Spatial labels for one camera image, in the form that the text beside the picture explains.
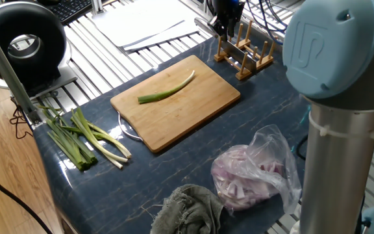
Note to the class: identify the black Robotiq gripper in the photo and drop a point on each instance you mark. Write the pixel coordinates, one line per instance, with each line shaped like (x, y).
(227, 8)

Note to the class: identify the single scallion stalk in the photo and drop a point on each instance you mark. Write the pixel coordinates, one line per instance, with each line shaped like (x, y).
(161, 96)

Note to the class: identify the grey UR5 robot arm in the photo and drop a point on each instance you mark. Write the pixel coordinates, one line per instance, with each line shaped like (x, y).
(336, 65)

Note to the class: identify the wooden dish rack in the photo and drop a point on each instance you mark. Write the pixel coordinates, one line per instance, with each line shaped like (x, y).
(242, 73)

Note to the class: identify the dark blue marbled mat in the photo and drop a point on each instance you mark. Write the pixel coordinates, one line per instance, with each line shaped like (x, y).
(265, 107)

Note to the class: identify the white blank paper sheet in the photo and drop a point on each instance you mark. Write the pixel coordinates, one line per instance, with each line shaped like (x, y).
(135, 22)

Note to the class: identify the wooden cutting board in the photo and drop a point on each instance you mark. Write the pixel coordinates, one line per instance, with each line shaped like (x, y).
(180, 110)

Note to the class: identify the clear plastic bag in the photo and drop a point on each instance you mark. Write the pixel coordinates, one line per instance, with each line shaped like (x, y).
(245, 175)

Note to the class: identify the black keyboard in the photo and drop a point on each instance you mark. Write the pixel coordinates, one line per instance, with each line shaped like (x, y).
(70, 9)

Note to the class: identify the scallion with white stem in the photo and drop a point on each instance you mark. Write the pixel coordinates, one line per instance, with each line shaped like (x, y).
(115, 143)
(109, 153)
(115, 163)

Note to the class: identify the grey-green rag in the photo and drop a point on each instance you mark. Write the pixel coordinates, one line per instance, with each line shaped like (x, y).
(190, 211)

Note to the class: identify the green scallion leaves bundle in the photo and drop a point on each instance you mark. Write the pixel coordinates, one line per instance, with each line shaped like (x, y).
(73, 149)

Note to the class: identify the silver metal stand post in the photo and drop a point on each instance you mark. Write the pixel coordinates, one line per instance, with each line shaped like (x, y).
(96, 6)

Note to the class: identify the grey metal base plate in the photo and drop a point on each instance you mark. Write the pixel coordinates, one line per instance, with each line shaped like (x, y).
(63, 79)

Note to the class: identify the aluminium extrusion post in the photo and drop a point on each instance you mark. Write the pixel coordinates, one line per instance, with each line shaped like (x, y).
(5, 68)

